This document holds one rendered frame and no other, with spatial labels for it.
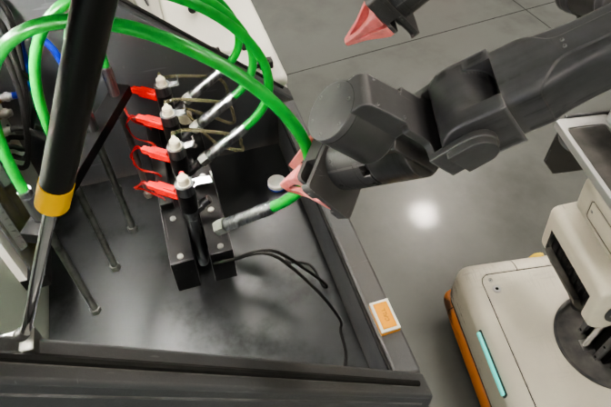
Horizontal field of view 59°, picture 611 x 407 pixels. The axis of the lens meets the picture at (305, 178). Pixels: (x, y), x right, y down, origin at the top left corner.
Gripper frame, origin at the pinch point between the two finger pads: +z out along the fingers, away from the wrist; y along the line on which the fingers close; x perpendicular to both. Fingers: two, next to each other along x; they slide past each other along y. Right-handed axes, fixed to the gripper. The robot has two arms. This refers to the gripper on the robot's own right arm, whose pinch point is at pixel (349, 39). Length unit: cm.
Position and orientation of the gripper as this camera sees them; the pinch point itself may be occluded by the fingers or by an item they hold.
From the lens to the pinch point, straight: 87.4
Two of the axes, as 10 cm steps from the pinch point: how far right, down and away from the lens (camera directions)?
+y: -7.0, -4.5, -5.6
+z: -7.1, 4.9, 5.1
